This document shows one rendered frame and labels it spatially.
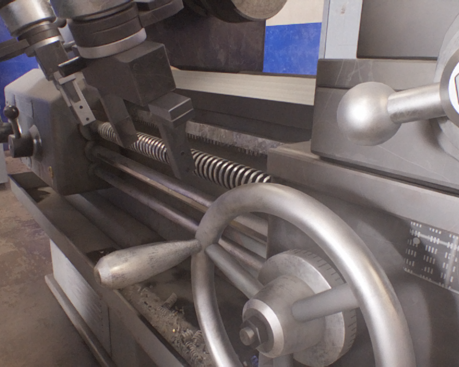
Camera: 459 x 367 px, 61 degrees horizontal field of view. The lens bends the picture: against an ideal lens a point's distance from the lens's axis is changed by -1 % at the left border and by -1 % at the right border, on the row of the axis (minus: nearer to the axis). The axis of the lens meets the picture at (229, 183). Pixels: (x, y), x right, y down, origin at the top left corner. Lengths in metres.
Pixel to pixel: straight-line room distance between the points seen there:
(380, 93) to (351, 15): 4.23
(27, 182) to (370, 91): 1.50
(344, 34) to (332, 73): 4.12
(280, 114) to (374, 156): 0.28
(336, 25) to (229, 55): 3.39
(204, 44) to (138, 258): 0.87
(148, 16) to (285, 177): 0.23
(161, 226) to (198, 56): 0.47
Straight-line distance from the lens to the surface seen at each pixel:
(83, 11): 0.42
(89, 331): 1.41
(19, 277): 1.86
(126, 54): 0.43
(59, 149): 0.99
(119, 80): 0.44
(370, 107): 0.18
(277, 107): 0.56
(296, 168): 0.33
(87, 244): 1.10
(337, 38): 4.48
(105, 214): 1.11
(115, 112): 0.56
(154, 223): 0.96
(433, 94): 0.18
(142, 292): 0.87
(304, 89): 0.55
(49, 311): 1.60
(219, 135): 0.66
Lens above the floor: 0.87
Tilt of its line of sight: 17 degrees down
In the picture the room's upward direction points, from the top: 2 degrees clockwise
